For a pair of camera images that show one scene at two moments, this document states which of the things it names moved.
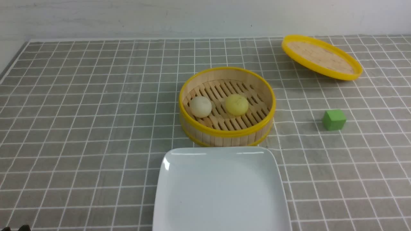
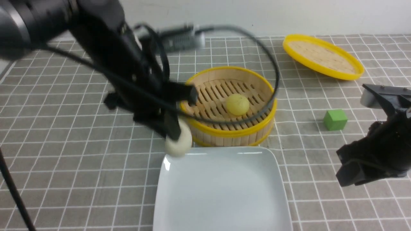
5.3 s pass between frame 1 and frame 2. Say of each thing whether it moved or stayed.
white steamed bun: moved
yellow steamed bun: stayed
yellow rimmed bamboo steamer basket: stayed
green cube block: stayed
